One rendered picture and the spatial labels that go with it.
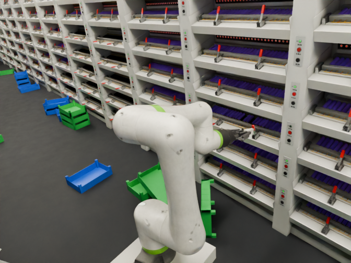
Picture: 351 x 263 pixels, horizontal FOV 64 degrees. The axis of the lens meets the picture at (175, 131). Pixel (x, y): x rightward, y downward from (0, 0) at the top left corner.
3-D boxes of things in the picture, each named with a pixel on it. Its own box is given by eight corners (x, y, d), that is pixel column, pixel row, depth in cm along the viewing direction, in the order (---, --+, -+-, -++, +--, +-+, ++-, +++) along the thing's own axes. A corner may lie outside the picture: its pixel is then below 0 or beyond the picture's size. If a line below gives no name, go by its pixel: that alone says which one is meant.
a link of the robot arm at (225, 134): (224, 131, 126) (209, 125, 133) (221, 155, 130) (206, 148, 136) (233, 129, 130) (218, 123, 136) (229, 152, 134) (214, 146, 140)
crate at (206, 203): (202, 238, 164) (216, 238, 163) (200, 212, 154) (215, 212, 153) (202, 203, 190) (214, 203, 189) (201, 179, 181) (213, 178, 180)
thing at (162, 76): (186, 93, 185) (180, 75, 177) (136, 78, 228) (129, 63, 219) (206, 77, 193) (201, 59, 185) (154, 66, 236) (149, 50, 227)
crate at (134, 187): (142, 202, 196) (140, 193, 192) (127, 189, 210) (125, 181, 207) (174, 182, 212) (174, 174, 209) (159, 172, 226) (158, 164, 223)
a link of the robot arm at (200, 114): (145, 137, 104) (170, 136, 97) (142, 106, 103) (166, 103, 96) (197, 126, 133) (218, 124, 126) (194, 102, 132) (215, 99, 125)
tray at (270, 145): (280, 156, 144) (278, 143, 139) (198, 123, 187) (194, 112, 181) (300, 133, 152) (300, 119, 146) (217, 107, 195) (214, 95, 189)
